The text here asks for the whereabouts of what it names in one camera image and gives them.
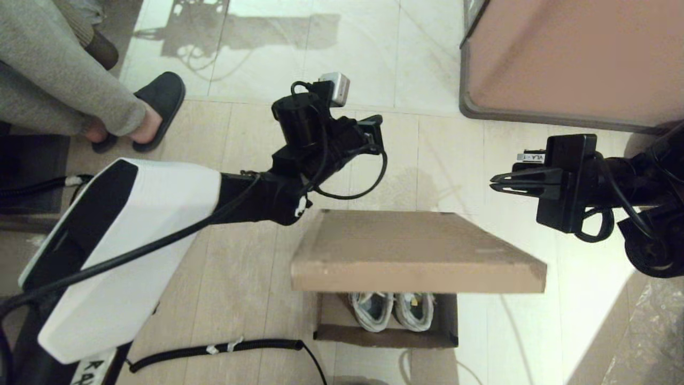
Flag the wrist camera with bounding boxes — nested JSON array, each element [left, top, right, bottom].
[[271, 72, 351, 149], [513, 150, 550, 172]]

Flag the dark grey floor mat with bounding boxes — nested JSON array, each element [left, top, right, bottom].
[[0, 135, 70, 214]]

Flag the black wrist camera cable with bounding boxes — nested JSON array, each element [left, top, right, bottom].
[[574, 128, 684, 244], [0, 83, 388, 316]]

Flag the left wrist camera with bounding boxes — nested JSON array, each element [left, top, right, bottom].
[[271, 72, 351, 149]]

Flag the black corrugated conduit, two tapes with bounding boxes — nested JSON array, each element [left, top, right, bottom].
[[129, 338, 328, 385]]

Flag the black left wrist camera cable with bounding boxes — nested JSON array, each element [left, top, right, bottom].
[[0, 83, 388, 316]]

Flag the brown cardboard shoe box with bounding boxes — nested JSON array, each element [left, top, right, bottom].
[[290, 210, 547, 348]]

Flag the grey crumpled cloth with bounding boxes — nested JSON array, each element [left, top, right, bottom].
[[67, 0, 106, 25]]

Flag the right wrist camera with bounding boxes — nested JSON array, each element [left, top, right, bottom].
[[513, 150, 550, 172]]

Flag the white mesh sneaker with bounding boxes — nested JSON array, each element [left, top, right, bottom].
[[350, 292, 395, 333], [394, 292, 435, 333]]

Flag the dark grey slipper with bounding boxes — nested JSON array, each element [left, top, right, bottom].
[[92, 133, 120, 155], [133, 71, 186, 153]]

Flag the beige ribbed round stool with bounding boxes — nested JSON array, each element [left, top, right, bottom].
[[53, 0, 119, 70]]

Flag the pink cabinet with grey base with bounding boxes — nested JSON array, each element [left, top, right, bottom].
[[458, 0, 684, 134]]

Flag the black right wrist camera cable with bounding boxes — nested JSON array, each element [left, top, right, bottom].
[[574, 128, 684, 244]]

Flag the black corrugated conduit, taped end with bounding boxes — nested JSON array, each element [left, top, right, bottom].
[[0, 174, 94, 199]]

